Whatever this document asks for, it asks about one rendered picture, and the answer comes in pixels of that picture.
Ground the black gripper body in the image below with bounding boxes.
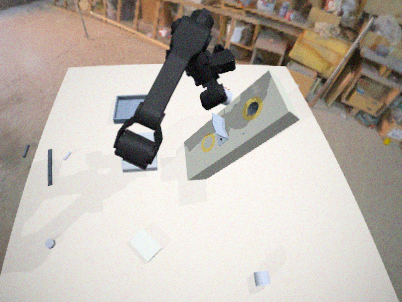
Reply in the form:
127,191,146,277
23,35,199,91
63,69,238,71
185,50,228,110

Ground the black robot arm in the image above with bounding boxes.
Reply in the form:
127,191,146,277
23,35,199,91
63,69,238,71
113,8,236,170

